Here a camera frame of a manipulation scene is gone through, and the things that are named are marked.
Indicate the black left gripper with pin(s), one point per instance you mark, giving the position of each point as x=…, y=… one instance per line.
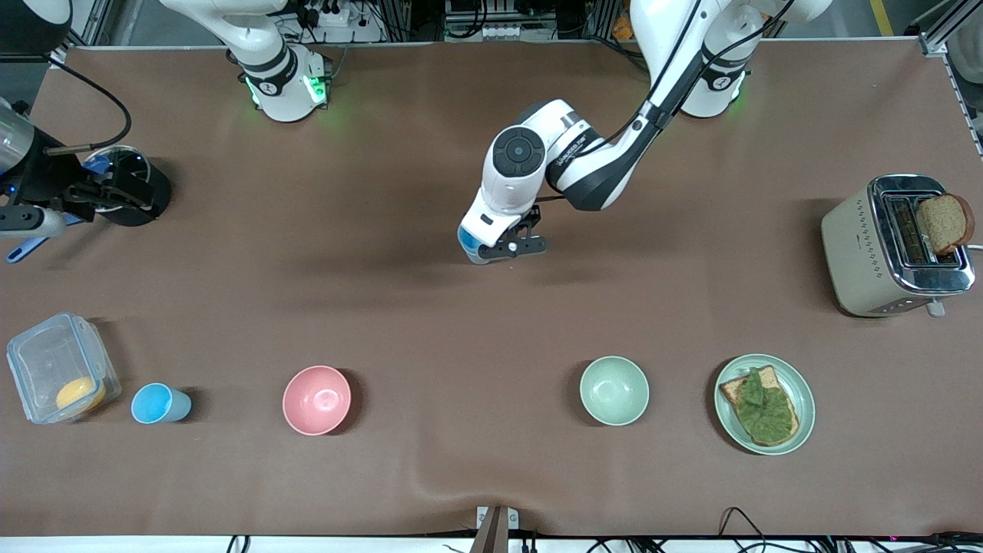
x=534, y=218

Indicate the beige and chrome toaster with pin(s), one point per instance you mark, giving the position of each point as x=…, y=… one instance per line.
x=856, y=246

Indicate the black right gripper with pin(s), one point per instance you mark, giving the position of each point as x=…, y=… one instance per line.
x=44, y=177

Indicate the clear plastic storage container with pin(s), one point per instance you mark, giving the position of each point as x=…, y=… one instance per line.
x=46, y=361

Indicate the glass lid blue knob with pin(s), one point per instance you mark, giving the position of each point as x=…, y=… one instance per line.
x=96, y=163

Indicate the orange round food item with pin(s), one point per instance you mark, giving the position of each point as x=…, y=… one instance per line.
x=79, y=393

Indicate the pale green round plate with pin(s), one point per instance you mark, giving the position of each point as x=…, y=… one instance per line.
x=802, y=399

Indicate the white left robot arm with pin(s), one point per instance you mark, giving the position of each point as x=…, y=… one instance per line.
x=514, y=153

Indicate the white power strip with plugs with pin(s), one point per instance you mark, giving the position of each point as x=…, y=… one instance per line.
x=332, y=15

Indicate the pale green bowl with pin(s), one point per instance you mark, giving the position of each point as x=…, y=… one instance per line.
x=614, y=390

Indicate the toasted square bread slice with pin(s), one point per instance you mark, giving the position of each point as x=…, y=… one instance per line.
x=729, y=392

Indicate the light blue plastic cup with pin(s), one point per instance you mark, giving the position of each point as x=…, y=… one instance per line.
x=480, y=259
x=467, y=240
x=157, y=404

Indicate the green lettuce leaf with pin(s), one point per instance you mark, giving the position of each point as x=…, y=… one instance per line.
x=768, y=411

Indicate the pink bowl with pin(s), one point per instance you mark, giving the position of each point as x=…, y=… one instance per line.
x=316, y=399

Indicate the grey metal table bracket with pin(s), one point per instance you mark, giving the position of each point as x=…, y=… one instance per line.
x=497, y=530

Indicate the aluminium frame rail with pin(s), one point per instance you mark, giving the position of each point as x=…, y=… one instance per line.
x=941, y=34
x=92, y=23

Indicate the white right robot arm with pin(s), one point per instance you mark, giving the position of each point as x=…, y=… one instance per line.
x=269, y=69

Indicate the dark crust bread slice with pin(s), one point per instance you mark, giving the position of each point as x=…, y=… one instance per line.
x=944, y=223

